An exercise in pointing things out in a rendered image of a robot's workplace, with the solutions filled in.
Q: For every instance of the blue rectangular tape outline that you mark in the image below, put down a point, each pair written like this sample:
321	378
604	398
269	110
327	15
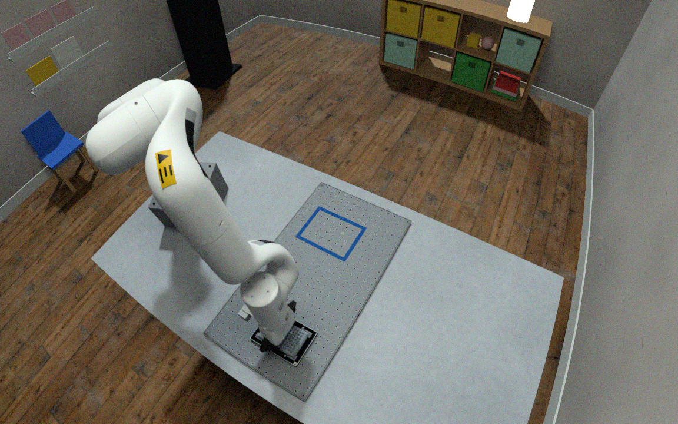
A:
323	249

